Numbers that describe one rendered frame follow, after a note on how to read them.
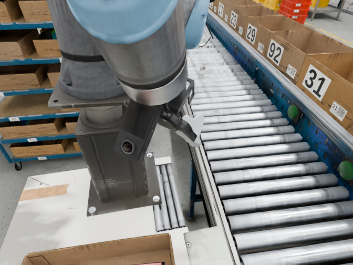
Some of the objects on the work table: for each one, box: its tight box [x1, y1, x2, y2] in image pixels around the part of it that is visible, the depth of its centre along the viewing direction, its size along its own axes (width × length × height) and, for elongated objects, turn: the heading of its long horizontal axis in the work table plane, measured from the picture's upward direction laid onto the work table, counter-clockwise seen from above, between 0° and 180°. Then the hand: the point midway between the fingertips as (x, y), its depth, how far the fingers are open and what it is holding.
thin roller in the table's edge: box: [155, 166, 171, 231], centre depth 85 cm, size 2×28×2 cm, turn 11°
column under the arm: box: [75, 105, 162, 217], centre depth 78 cm, size 26×26×33 cm
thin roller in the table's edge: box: [160, 165, 178, 229], centre depth 86 cm, size 2×28×2 cm, turn 11°
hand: (166, 133), depth 49 cm, fingers open, 14 cm apart
